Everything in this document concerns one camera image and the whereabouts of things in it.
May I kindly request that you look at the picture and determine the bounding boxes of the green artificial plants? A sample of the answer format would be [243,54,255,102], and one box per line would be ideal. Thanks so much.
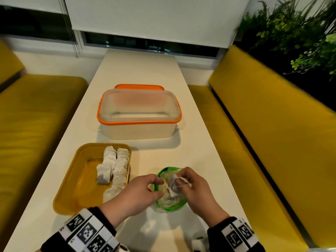
[235,0,336,76]

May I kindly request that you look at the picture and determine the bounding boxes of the orange container lid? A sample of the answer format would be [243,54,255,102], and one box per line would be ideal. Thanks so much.
[114,84,165,91]

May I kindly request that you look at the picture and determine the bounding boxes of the person's left hand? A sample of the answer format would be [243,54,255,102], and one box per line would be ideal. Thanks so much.
[99,174,165,229]

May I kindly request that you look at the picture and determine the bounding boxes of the person's right hand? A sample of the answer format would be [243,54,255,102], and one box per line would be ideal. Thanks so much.
[174,166,231,228]

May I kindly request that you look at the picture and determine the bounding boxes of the white teabag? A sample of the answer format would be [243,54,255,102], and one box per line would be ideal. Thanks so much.
[168,173,188,195]

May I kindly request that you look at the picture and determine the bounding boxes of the translucent yellow tray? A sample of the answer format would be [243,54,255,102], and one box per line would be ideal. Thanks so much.
[52,143,132,216]

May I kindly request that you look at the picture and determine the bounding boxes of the dark window pane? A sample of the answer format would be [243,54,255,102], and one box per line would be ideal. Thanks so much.
[84,31,220,57]
[0,5,77,42]

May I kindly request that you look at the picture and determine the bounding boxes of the clear container orange rim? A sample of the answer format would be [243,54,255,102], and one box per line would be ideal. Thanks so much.
[96,88,183,141]

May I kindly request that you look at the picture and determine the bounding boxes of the black right wrist marker band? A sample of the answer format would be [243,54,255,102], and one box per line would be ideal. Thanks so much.
[206,216,266,252]

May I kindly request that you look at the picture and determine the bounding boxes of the white roller blind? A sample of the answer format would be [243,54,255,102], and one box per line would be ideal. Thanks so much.
[0,0,68,15]
[64,0,251,49]
[246,0,336,16]

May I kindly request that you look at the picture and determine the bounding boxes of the black left wrist marker band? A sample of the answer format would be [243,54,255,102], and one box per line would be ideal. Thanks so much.
[41,206,121,252]

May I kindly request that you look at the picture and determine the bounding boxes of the blind pull cord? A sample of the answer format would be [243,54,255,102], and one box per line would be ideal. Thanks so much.
[57,0,81,58]

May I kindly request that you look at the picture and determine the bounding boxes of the group of white tea bags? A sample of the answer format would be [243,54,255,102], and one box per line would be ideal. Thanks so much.
[96,145,131,204]

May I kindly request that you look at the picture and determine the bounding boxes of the black wrist marker band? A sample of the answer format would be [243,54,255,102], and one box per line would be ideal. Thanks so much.
[206,216,266,252]
[41,206,121,252]

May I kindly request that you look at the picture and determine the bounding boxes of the clear plastic bag green zip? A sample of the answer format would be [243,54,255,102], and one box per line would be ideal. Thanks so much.
[150,166,189,214]

